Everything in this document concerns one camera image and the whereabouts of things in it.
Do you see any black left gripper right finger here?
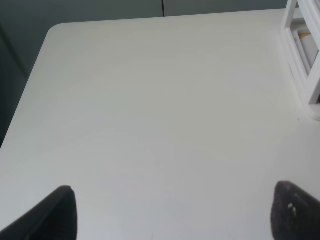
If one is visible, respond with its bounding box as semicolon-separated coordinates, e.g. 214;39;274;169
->
270;181;320;240

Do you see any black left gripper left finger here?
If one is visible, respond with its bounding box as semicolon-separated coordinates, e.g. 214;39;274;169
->
0;185;78;240

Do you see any white drawer cabinet frame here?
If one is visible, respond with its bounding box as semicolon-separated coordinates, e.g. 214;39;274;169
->
280;0;320;121

